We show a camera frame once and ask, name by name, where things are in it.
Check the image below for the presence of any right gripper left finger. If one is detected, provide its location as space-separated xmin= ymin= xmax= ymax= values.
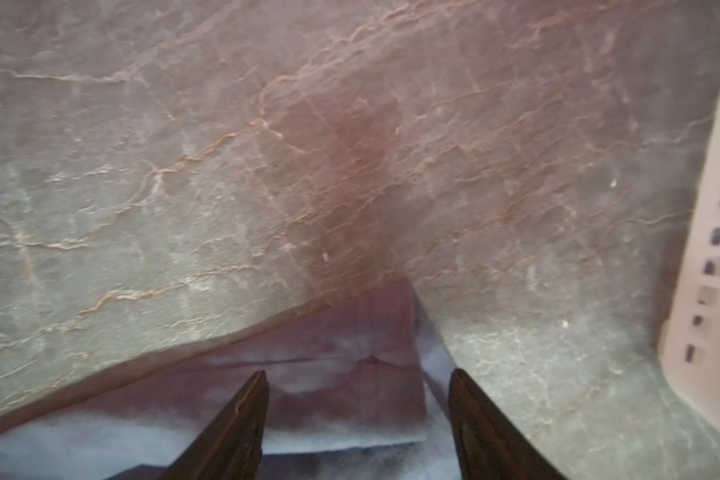
xmin=159 ymin=370 xmax=270 ymax=480

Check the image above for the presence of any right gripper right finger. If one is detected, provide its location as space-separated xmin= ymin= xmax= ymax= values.
xmin=448 ymin=368 xmax=564 ymax=480

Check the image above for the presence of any grey blue tank top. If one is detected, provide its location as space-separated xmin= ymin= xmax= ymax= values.
xmin=0 ymin=282 xmax=460 ymax=479

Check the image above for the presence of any white plastic laundry basket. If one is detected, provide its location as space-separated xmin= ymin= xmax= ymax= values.
xmin=658 ymin=95 xmax=720 ymax=433

